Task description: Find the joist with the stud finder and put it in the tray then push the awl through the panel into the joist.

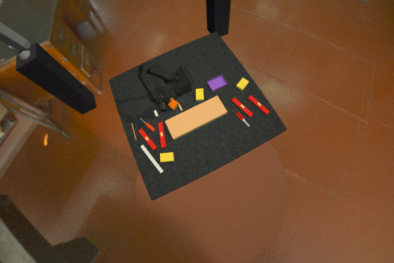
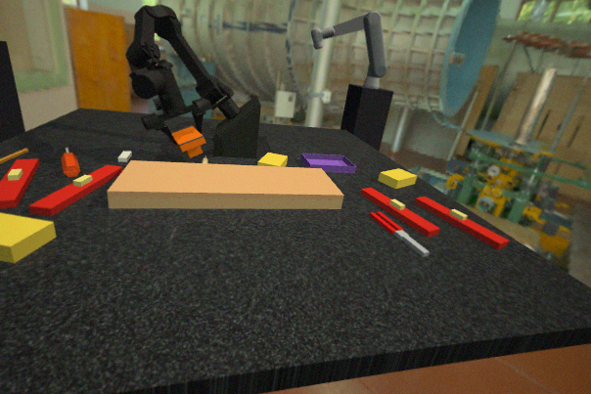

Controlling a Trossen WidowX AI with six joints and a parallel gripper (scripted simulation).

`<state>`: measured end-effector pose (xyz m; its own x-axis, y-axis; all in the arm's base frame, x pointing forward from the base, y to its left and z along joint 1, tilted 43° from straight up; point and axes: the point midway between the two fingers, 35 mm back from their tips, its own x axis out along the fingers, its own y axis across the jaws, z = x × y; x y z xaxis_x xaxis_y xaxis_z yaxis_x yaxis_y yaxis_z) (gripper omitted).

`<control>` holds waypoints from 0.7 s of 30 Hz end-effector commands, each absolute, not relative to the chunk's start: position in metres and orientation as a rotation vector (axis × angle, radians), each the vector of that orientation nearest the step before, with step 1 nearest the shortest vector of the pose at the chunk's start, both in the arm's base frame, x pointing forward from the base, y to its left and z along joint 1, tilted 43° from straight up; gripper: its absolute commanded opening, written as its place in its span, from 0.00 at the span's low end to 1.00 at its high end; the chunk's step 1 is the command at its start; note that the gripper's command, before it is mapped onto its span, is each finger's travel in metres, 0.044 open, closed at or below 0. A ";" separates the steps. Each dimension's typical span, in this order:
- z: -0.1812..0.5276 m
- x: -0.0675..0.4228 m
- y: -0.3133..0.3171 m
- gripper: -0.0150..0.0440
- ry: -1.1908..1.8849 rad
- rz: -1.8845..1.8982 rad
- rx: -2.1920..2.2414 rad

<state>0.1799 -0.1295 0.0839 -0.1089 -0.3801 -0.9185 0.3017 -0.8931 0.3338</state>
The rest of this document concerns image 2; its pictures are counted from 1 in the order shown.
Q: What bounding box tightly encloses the yellow flat block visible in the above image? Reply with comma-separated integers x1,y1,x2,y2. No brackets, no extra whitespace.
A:
0,213,56,264
257,153,288,167
378,168,417,189

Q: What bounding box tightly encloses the purple shallow tray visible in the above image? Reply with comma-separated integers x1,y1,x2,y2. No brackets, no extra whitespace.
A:
300,153,356,173

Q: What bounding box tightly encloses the thin orange bar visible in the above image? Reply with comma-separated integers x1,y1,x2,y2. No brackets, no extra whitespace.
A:
0,149,29,163

